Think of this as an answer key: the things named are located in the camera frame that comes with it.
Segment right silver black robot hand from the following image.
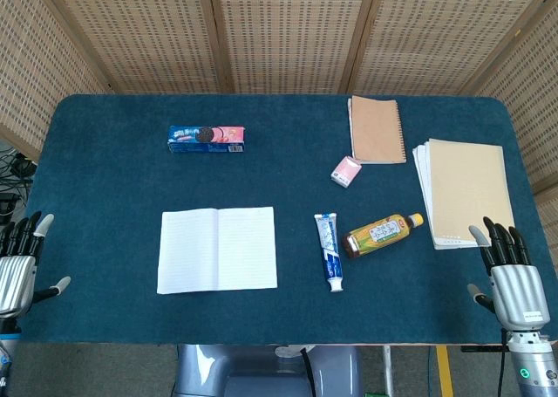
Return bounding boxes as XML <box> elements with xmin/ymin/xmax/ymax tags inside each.
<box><xmin>466</xmin><ymin>216</ymin><xmax>551</xmax><ymax>331</ymax></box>

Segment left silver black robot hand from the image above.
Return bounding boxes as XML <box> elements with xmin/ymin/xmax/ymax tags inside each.
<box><xmin>0</xmin><ymin>212</ymin><xmax>72</xmax><ymax>319</ymax></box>

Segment white lined notebook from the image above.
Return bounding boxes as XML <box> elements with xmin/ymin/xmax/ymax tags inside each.
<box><xmin>156</xmin><ymin>206</ymin><xmax>279</xmax><ymax>295</ymax></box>

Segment beige cover paper notebook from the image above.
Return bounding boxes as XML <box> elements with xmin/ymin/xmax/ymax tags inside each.
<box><xmin>412</xmin><ymin>138</ymin><xmax>516</xmax><ymax>251</ymax></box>

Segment yellow floor tape strip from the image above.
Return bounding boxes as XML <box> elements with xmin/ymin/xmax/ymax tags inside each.
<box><xmin>435</xmin><ymin>345</ymin><xmax>454</xmax><ymax>397</ymax></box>

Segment yellow-label tea bottle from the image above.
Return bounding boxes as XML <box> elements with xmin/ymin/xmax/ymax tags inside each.
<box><xmin>343</xmin><ymin>212</ymin><xmax>425</xmax><ymax>258</ymax></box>

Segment white metal table leg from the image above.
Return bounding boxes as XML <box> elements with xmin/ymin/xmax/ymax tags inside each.
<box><xmin>381</xmin><ymin>345</ymin><xmax>392</xmax><ymax>397</ymax></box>

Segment blue white toothpaste tube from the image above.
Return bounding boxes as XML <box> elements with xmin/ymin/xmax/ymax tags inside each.
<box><xmin>313</xmin><ymin>212</ymin><xmax>344</xmax><ymax>293</ymax></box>

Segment small pink white tissue pack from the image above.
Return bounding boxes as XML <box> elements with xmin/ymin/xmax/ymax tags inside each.
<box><xmin>330</xmin><ymin>155</ymin><xmax>363</xmax><ymax>188</ymax></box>

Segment brown spiral-bound notebook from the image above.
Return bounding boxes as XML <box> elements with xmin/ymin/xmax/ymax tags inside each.
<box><xmin>347</xmin><ymin>94</ymin><xmax>407</xmax><ymax>166</ymax></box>

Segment blue pink cookie box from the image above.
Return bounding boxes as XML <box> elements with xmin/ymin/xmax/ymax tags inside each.
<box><xmin>167</xmin><ymin>124</ymin><xmax>248</xmax><ymax>155</ymax></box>

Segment blue-green felt table mat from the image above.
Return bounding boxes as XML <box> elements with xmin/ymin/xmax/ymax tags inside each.
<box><xmin>9</xmin><ymin>92</ymin><xmax>554</xmax><ymax>346</ymax></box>

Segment silver-blue robot torso base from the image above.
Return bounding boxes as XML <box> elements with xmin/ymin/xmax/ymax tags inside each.
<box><xmin>171</xmin><ymin>343</ymin><xmax>362</xmax><ymax>397</ymax></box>

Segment woven bamboo folding screen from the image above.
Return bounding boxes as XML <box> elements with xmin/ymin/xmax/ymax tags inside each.
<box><xmin>0</xmin><ymin>0</ymin><xmax>558</xmax><ymax>267</ymax></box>

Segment black cable along right arm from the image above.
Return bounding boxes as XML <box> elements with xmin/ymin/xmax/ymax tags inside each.
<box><xmin>496</xmin><ymin>329</ymin><xmax>510</xmax><ymax>397</ymax></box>

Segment black cables and power strip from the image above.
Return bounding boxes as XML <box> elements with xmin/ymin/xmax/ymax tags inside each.
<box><xmin>0</xmin><ymin>143</ymin><xmax>37</xmax><ymax>226</ymax></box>

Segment black cable on robot torso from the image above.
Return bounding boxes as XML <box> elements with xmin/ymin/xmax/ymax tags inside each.
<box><xmin>299</xmin><ymin>347</ymin><xmax>316</xmax><ymax>397</ymax></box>

